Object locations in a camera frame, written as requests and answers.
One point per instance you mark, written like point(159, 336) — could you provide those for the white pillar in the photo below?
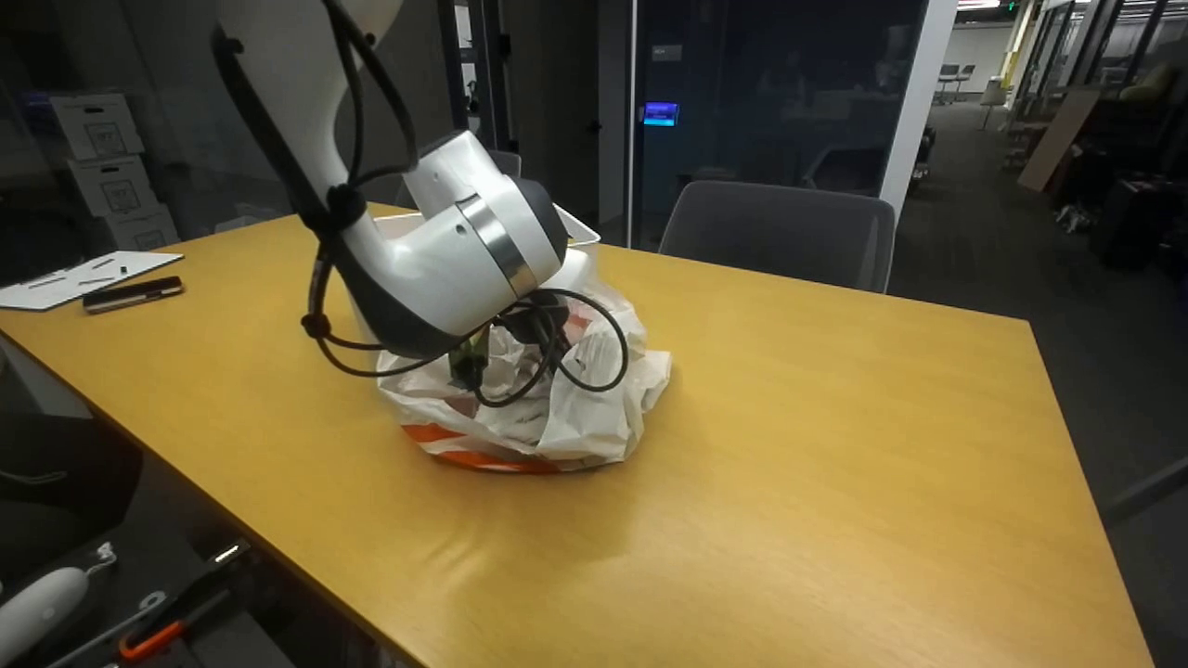
point(919, 96)

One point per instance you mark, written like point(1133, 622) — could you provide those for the white plastic basket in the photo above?
point(581, 229)

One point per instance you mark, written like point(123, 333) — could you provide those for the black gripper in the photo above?
point(531, 333)

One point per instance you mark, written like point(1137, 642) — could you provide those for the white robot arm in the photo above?
point(433, 247)

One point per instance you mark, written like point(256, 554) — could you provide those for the leaning wooden board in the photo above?
point(1059, 142)

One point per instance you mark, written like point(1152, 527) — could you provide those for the blue lit wall screen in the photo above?
point(658, 114)

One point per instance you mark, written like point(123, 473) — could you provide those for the black marker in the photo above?
point(136, 296)

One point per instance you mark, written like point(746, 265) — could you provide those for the white printed tag sheet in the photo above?
point(99, 125)
point(112, 186)

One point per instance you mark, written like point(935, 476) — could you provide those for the white paper sheets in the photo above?
point(74, 280)

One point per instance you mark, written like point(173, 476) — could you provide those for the white orange plastic bag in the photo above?
point(581, 419)

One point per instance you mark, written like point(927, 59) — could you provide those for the wide gray office chair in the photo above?
point(781, 235)

